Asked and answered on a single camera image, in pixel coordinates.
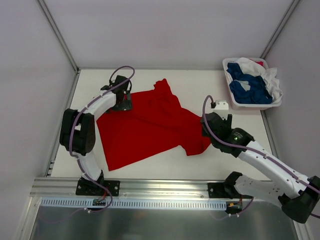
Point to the white slotted cable duct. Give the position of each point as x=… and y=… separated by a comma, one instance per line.
x=155, y=204

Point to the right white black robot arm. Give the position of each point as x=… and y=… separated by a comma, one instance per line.
x=294, y=193

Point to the red t shirt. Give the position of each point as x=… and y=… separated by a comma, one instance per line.
x=156, y=123

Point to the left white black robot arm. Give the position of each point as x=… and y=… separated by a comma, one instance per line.
x=78, y=128

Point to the white t shirt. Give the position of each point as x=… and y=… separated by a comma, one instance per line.
x=268, y=75

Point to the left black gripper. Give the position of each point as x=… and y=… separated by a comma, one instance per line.
x=122, y=105

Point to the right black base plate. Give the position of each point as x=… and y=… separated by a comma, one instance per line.
x=219, y=190

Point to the blue t shirt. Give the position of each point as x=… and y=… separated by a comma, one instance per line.
x=246, y=88

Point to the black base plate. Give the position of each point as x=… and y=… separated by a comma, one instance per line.
x=219, y=190
x=88, y=188

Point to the aluminium mounting rail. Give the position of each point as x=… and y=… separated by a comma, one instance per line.
x=129, y=188

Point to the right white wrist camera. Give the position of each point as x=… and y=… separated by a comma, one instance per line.
x=221, y=108

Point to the white laundry basket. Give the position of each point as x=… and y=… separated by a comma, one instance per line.
x=234, y=104

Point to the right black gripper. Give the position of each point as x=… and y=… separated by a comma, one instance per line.
x=207, y=127

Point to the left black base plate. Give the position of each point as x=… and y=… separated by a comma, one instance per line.
x=88, y=188

